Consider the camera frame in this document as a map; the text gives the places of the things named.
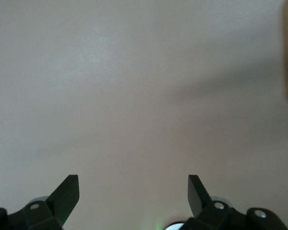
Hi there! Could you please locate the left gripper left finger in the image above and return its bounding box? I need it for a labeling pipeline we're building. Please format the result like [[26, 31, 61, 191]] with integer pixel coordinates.
[[0, 174, 80, 230]]

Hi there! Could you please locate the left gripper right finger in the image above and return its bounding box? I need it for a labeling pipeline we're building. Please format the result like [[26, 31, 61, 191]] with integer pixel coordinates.
[[182, 174, 288, 230]]

